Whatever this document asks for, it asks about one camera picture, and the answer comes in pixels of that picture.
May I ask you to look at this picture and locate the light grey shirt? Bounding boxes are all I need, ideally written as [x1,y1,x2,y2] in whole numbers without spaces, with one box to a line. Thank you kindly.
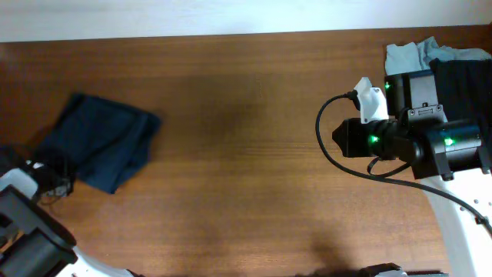
[385,37,491,75]

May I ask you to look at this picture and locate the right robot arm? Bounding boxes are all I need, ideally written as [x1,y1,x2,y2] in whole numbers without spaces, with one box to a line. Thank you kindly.
[332,70,491,276]

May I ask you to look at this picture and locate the navy blue shorts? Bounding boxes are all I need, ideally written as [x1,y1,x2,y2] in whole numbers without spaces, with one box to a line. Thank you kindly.
[36,93,161,194]

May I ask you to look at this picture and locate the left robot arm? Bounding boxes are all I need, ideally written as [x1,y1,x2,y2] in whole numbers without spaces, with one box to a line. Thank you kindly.
[1,146,137,277]

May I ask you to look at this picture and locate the black garment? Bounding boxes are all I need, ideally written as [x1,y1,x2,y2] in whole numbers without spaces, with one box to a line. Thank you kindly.
[430,58,491,140]

